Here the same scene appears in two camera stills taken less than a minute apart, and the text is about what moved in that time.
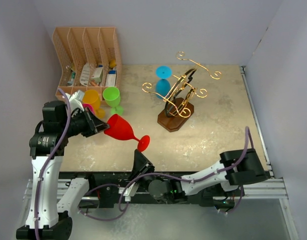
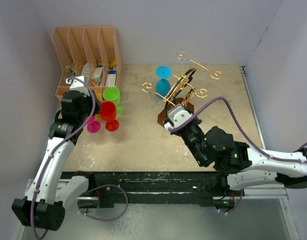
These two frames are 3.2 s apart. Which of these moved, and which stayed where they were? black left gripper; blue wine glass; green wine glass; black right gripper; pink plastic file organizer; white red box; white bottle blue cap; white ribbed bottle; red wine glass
Moved: black left gripper; black right gripper; red wine glass
Stayed: white red box; pink plastic file organizer; blue wine glass; green wine glass; white bottle blue cap; white ribbed bottle
